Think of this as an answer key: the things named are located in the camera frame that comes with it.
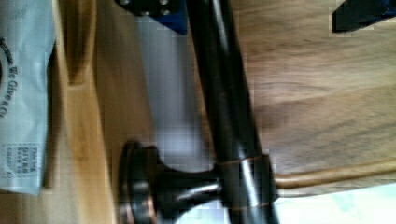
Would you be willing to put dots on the bamboo drawer box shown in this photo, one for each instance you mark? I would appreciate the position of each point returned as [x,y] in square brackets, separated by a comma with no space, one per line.
[112,78]

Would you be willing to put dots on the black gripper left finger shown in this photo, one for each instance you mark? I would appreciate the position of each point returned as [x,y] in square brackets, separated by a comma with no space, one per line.
[169,13]

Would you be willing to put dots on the white printed packet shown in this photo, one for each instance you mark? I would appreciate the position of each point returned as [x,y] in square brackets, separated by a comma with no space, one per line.
[27,41]

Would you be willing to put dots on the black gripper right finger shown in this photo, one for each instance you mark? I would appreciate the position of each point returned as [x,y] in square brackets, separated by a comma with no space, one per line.
[353,15]

